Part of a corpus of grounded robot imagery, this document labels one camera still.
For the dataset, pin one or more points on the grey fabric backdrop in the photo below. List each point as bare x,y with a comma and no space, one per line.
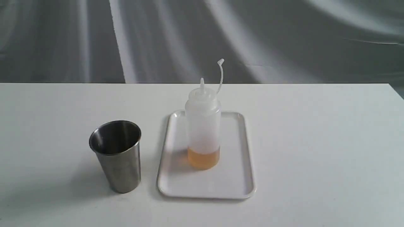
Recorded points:
180,41

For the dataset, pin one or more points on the stainless steel cup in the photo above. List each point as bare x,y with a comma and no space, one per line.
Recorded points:
117,147

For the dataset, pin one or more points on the translucent squeeze bottle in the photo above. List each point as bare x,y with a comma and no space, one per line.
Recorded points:
203,119

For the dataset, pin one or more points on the white plastic tray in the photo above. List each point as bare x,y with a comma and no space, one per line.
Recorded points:
231,179

